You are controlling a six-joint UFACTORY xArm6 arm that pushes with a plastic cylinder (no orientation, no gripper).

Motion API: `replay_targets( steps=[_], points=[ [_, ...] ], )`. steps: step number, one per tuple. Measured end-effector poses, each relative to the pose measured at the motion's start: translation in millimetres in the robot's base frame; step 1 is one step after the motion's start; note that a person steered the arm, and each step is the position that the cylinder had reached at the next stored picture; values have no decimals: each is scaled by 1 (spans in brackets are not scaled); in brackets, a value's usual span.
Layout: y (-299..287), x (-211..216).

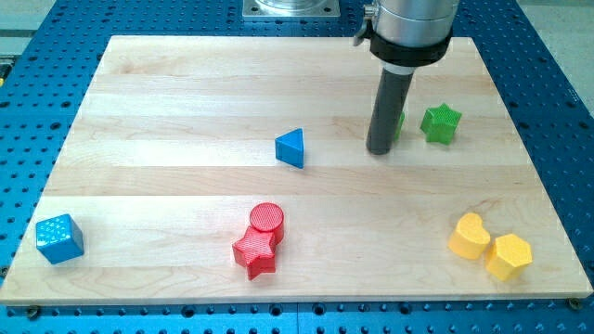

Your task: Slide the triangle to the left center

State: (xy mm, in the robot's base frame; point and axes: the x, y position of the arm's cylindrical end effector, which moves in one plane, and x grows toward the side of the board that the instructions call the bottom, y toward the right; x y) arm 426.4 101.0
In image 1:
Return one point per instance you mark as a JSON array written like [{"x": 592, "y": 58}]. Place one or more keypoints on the blue triangle block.
[{"x": 289, "y": 148}]

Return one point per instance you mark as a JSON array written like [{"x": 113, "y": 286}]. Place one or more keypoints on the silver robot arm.
[{"x": 407, "y": 34}]

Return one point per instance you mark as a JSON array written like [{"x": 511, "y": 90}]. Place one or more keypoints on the red cylinder block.
[{"x": 268, "y": 217}]

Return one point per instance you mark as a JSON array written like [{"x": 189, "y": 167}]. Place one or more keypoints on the red star block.
[{"x": 256, "y": 252}]

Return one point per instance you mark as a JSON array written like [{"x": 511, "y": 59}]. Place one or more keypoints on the light wooden board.
[{"x": 174, "y": 144}]

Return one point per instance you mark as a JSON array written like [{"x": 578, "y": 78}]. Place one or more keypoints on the green block behind rod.
[{"x": 399, "y": 125}]

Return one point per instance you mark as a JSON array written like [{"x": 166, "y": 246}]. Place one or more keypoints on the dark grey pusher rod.
[{"x": 390, "y": 100}]

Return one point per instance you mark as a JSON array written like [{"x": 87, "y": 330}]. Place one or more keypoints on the green star block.
[{"x": 439, "y": 124}]

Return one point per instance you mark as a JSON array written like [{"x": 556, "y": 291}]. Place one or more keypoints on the yellow heart block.
[{"x": 469, "y": 239}]

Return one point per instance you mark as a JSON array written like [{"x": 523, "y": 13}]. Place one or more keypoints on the yellow hexagon block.
[{"x": 508, "y": 256}]

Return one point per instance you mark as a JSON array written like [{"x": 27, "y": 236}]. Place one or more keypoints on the blue cube block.
[{"x": 59, "y": 239}]

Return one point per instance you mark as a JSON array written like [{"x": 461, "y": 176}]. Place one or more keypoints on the blue perforated metal plate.
[{"x": 48, "y": 82}]

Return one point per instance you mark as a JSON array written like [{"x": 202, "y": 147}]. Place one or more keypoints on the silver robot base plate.
[{"x": 264, "y": 9}]

